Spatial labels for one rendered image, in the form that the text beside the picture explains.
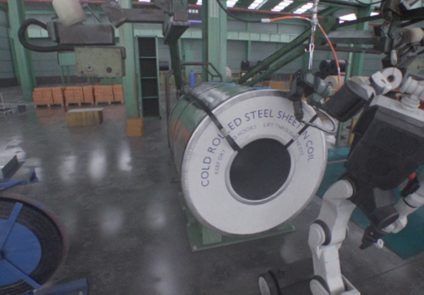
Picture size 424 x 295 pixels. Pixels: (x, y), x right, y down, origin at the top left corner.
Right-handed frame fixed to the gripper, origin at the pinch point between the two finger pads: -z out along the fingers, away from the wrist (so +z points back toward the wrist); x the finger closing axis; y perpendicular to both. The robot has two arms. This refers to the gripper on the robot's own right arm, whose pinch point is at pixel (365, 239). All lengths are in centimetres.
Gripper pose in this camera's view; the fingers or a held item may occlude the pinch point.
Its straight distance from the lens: 164.1
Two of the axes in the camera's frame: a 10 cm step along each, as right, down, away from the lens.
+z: -0.2, -7.1, -7.1
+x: 6.3, -5.6, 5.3
